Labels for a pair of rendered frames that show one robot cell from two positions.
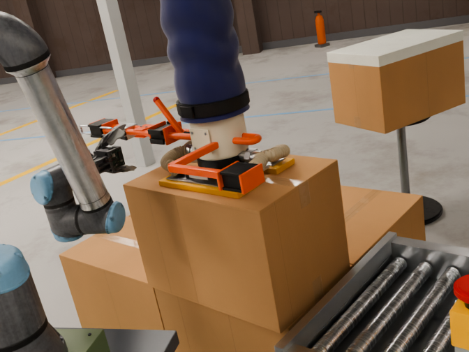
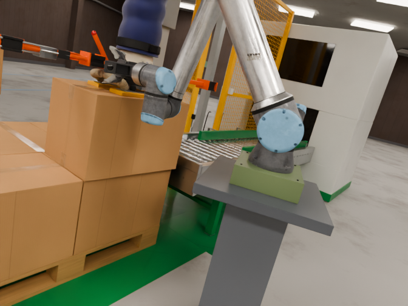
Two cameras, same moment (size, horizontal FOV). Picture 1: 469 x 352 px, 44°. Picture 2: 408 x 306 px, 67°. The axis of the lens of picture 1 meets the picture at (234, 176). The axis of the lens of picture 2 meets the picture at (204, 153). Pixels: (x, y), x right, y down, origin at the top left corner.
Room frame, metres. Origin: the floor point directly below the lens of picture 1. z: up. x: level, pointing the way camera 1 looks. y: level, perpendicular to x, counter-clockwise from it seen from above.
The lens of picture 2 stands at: (1.57, 1.72, 1.13)
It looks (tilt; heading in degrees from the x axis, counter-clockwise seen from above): 14 degrees down; 261
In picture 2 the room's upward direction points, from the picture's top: 14 degrees clockwise
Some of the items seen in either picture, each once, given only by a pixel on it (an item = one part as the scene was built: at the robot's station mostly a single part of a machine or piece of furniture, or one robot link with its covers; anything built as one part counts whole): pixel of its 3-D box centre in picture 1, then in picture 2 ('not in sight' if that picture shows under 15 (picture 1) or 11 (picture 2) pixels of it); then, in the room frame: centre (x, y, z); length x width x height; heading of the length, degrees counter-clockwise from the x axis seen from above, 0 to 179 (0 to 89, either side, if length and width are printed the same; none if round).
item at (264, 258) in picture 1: (236, 227); (120, 127); (1.79, 0.02, 0.74); 0.60 x 0.40 x 0.40; 45
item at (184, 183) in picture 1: (205, 179); (142, 91); (1.70, 0.09, 0.97); 0.34 x 0.10 x 0.05; 46
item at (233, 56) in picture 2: not in sight; (249, 91); (0.65, -1.85, 1.05); 1.17 x 0.10 x 2.10; 47
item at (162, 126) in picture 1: (165, 132); (92, 59); (1.94, 0.20, 1.07); 0.10 x 0.08 x 0.06; 136
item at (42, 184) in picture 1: (54, 183); (158, 79); (1.62, 0.52, 1.07); 0.12 x 0.09 x 0.10; 136
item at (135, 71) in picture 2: not in sight; (143, 73); (1.68, 0.46, 1.08); 0.09 x 0.05 x 0.10; 46
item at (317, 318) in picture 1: (344, 290); (159, 150); (1.55, -0.27, 0.58); 0.70 x 0.03 x 0.06; 137
